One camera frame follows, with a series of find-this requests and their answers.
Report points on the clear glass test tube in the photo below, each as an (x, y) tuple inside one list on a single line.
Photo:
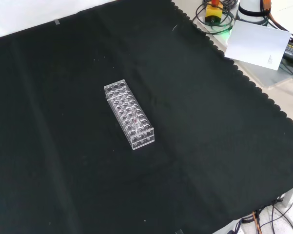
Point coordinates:
[(135, 120)]

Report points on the clear test tube rack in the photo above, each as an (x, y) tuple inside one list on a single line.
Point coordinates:
[(117, 93)]

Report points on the black bench cloth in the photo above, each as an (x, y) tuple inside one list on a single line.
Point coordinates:
[(63, 146)]

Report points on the white thread scrap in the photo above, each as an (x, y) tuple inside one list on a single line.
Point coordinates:
[(174, 28)]

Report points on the clear tape piece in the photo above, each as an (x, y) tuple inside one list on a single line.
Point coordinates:
[(56, 22), (179, 231)]

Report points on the yellow stop button box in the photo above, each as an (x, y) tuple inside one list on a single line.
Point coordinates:
[(214, 13)]

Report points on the pale board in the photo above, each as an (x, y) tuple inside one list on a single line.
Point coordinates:
[(256, 44)]

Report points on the black power adapter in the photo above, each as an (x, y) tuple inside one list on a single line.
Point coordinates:
[(292, 52)]

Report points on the white table leg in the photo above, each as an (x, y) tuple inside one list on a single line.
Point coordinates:
[(290, 196)]

